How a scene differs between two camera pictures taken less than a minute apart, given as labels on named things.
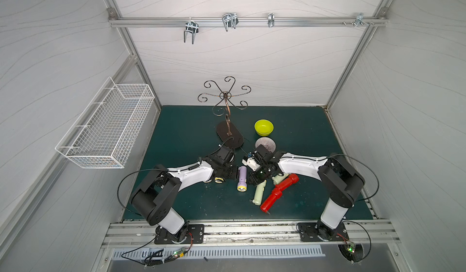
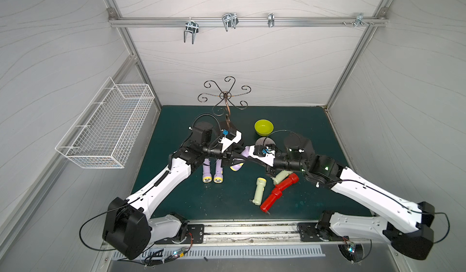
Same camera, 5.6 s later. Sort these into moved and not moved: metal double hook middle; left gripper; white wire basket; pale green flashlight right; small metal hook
Moved: left gripper
Not moved: pale green flashlight right; small metal hook; white wire basket; metal double hook middle
